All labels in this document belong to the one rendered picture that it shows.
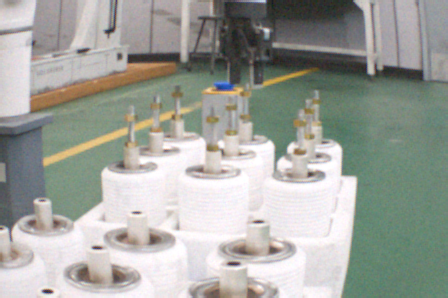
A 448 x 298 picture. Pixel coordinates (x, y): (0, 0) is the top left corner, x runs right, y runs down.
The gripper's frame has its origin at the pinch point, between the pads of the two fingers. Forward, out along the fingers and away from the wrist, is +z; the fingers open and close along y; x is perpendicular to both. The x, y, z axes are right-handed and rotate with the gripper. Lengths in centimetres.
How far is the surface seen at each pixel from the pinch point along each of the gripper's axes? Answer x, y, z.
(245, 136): 0.8, -1.5, 9.5
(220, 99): -3.8, 14.5, 5.4
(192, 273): 22.3, -22.6, 23.2
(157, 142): 17.1, -2.2, 8.9
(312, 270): 10.3, -33.9, 21.7
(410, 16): -370, 296, -27
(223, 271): 38, -57, 8
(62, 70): -50, 278, 16
